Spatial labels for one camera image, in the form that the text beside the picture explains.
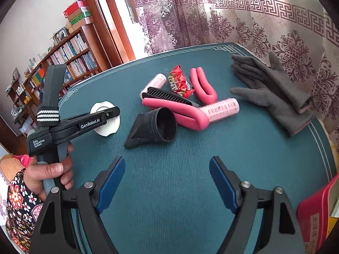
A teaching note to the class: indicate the woven basket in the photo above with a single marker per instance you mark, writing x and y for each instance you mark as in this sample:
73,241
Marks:
9,168

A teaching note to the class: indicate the red cardboard box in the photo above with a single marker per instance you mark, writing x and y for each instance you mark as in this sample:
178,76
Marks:
75,8

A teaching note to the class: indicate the black comb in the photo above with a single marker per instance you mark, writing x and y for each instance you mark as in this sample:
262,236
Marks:
166,95

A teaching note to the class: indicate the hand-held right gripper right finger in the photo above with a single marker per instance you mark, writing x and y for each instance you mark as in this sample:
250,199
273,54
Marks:
223,185

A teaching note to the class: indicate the tan cardboard box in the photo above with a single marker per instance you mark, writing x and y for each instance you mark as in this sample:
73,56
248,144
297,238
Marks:
83,24

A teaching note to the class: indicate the pink hair roller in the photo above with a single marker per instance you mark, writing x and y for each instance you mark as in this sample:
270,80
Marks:
156,82
222,108

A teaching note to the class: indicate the green cardboard box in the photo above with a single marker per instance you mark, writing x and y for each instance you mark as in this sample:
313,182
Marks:
80,17

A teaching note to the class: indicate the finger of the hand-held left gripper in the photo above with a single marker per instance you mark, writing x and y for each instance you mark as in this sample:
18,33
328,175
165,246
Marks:
114,112

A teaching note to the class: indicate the red snack packet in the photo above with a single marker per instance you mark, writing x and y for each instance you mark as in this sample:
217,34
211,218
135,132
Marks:
180,83

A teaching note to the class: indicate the wooden door frame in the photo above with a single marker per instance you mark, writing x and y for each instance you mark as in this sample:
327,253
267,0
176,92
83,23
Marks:
106,18

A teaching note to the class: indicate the wooden display shelf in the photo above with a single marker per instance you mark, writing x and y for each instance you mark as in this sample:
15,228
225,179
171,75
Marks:
20,98

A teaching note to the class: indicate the person's left hand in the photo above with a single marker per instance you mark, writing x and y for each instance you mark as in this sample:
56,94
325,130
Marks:
50,170

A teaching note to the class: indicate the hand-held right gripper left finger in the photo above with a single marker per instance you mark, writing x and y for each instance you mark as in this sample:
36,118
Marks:
111,185

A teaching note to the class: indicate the black dryer nozzle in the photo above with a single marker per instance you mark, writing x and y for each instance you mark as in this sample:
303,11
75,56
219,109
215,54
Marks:
148,131

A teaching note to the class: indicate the short pink foam curler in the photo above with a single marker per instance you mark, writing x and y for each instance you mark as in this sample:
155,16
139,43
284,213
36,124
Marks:
209,95

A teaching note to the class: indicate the long pink foam curler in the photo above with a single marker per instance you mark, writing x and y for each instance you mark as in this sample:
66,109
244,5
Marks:
201,121

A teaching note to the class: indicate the grey glove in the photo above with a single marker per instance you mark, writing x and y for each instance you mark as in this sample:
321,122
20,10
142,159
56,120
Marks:
278,111
264,68

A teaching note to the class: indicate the wooden bookshelf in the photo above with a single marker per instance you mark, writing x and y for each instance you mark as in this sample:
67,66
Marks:
74,55

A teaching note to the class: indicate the person's left forearm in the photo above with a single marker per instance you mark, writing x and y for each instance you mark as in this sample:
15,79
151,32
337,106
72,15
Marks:
18,211

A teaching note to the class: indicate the white round lid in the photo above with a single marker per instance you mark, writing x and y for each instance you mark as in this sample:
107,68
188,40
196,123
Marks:
107,131

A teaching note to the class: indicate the red container box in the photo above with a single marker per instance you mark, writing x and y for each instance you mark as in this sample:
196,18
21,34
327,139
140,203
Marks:
315,222

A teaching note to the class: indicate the patterned sheer curtain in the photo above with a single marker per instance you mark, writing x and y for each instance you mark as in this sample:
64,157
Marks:
291,45

